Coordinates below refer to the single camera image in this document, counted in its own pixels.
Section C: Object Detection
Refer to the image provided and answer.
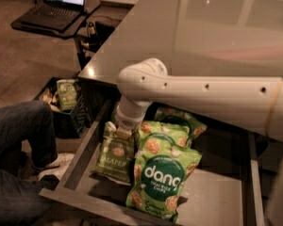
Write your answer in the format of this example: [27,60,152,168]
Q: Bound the Kettle jalapeno chip bag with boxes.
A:
[92,121,135,186]

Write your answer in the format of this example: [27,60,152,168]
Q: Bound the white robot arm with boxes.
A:
[116,58,283,226]

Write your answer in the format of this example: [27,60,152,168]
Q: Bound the middle Dang rice chips bag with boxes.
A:
[135,121,190,147]

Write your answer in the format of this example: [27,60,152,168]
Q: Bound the dang rice chips bag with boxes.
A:
[155,106,207,147]
[135,121,190,147]
[125,139,202,222]

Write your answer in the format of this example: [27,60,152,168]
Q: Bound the front Dang rice chips bag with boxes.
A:
[125,139,202,222]

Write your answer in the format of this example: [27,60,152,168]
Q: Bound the green chip bag in crate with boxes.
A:
[57,79,77,111]

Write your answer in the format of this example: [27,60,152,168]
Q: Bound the rear Dang rice chips bag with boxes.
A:
[155,106,207,147]

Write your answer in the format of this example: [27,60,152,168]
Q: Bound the open grey drawer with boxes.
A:
[39,85,266,226]

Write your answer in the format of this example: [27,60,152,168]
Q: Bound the black plastic crate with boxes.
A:
[35,77,90,138]

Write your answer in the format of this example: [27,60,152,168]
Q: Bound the white sneaker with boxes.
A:
[31,153,75,181]

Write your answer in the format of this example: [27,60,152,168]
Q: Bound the snack packet in crate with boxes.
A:
[40,89,59,112]

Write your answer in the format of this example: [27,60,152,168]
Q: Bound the person's leg in jeans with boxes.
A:
[0,100,58,170]

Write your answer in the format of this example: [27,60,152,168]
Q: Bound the black laptop stand table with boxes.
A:
[11,0,100,69]

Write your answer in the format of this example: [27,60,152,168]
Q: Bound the person's near leg jeans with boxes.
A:
[0,169,59,226]

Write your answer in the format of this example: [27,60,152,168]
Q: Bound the black laptop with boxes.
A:
[20,0,85,32]

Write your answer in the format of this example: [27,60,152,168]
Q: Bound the lower cabinet drawers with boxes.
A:
[257,140,283,207]

